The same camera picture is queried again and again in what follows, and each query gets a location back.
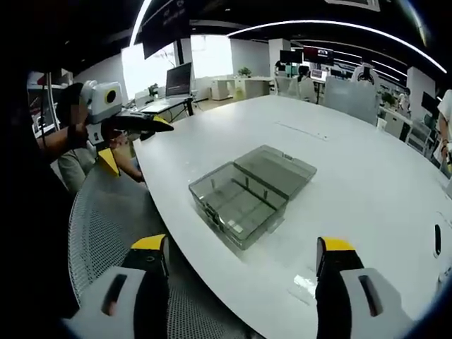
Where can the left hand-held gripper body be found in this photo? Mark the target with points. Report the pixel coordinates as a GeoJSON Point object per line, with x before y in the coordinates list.
{"type": "Point", "coordinates": [100, 104]}

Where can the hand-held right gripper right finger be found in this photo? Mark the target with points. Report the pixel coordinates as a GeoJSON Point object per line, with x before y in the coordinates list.
{"type": "Point", "coordinates": [353, 303]}

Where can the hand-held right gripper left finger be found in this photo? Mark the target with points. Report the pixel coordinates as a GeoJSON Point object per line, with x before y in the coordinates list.
{"type": "Point", "coordinates": [116, 303]}

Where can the transparent grey dual guide fixture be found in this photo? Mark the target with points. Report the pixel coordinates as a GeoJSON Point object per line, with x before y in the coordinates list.
{"type": "Point", "coordinates": [247, 192]}

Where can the person's left hand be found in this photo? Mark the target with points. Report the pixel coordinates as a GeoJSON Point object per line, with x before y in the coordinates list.
{"type": "Point", "coordinates": [78, 136]}

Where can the black-legged side desk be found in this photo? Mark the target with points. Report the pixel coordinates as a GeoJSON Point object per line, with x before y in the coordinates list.
{"type": "Point", "coordinates": [176, 106]}

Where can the white mesh office chair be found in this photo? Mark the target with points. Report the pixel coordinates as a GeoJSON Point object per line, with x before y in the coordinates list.
{"type": "Point", "coordinates": [106, 219]}

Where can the open laptop computer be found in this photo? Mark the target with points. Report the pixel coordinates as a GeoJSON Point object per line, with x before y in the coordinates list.
{"type": "Point", "coordinates": [178, 80]}

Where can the dark hanging ceiling sign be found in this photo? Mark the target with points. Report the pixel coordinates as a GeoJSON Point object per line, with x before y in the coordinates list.
{"type": "Point", "coordinates": [164, 28]}

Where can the white low cabinet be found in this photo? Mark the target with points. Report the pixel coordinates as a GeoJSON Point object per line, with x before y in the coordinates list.
{"type": "Point", "coordinates": [243, 88]}

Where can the green potted plant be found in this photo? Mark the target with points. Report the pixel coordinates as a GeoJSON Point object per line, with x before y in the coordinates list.
{"type": "Point", "coordinates": [244, 72]}
{"type": "Point", "coordinates": [388, 99]}

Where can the table power outlet flap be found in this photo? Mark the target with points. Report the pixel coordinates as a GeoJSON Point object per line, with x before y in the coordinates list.
{"type": "Point", "coordinates": [302, 130]}

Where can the grey desk partition panel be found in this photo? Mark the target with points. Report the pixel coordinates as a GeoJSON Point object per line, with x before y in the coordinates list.
{"type": "Point", "coordinates": [349, 100]}

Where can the curved ceiling light strip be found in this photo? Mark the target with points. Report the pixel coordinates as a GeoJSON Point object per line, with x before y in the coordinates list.
{"type": "Point", "coordinates": [318, 25]}

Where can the white headrest office chair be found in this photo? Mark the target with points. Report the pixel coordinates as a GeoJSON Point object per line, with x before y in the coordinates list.
{"type": "Point", "coordinates": [367, 76]}

